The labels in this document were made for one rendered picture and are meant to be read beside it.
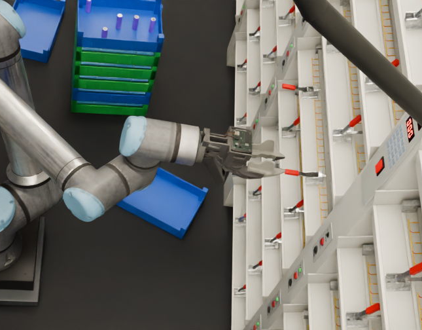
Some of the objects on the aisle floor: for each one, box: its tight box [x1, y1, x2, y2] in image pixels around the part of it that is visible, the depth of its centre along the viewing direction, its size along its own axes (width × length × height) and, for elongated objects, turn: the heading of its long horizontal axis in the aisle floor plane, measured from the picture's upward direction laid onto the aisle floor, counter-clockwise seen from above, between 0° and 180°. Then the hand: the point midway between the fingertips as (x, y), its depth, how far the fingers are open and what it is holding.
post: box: [243, 79, 422, 330], centre depth 176 cm, size 20×9×176 cm, turn 81°
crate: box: [116, 167, 208, 240], centre depth 274 cm, size 30×20×8 cm
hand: (278, 164), depth 170 cm, fingers open, 3 cm apart
